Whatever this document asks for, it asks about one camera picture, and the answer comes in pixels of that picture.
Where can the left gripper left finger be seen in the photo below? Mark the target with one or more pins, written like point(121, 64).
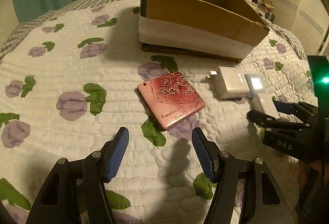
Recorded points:
point(114, 151)

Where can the pink rose tin case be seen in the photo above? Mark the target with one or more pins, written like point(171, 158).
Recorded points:
point(170, 98)

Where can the white louvered wardrobe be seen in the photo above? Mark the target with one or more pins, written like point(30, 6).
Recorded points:
point(307, 19)

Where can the white square charger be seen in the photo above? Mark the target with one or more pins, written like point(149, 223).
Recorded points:
point(230, 82)

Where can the white floral quilt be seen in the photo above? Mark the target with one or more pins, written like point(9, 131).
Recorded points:
point(72, 83)

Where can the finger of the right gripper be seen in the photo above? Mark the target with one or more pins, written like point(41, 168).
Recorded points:
point(267, 121)
point(286, 108)

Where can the white dressing table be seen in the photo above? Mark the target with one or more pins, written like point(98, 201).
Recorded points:
point(264, 8)

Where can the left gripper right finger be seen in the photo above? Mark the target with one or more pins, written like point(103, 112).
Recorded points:
point(207, 153)

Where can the light blue earbud case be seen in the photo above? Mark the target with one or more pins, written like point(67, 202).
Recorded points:
point(255, 83)

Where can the white plug adapter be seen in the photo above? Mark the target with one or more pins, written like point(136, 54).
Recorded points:
point(263, 102)

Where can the brown cardboard box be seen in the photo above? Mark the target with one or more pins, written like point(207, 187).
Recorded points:
point(221, 29)

